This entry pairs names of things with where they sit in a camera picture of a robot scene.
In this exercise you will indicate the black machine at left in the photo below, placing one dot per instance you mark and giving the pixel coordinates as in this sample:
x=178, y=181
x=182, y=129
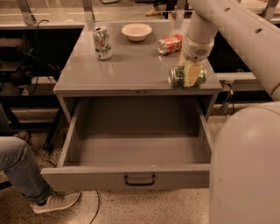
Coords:
x=20, y=67

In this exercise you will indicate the beige sneaker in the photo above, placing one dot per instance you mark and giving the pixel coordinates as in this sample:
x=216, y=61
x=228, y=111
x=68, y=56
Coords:
x=56, y=201

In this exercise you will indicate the open grey top drawer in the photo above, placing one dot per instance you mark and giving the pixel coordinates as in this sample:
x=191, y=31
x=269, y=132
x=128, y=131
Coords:
x=110, y=137

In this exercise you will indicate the black drawer handle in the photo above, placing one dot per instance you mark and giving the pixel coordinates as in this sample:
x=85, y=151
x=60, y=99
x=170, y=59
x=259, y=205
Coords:
x=139, y=181

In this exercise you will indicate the white ceramic bowl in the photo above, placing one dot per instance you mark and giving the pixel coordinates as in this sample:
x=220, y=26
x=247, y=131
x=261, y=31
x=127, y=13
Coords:
x=136, y=32

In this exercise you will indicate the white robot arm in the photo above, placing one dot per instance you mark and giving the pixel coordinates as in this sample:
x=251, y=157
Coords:
x=244, y=180

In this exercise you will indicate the red soda can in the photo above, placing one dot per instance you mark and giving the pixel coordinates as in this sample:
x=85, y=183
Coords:
x=170, y=44

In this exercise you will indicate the person leg in jeans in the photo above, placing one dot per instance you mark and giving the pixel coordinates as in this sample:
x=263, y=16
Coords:
x=18, y=163

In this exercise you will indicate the white green upright can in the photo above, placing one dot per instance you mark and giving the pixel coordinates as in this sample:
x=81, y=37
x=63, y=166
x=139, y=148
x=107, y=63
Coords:
x=102, y=44

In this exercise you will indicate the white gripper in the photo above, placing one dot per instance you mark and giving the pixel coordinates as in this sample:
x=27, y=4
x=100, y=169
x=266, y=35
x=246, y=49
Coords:
x=196, y=50

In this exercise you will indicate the green crushed soda can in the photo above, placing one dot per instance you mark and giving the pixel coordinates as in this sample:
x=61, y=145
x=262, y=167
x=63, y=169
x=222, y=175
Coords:
x=176, y=77

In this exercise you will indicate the grey metal cabinet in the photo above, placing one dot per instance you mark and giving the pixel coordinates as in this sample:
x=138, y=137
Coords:
x=134, y=68

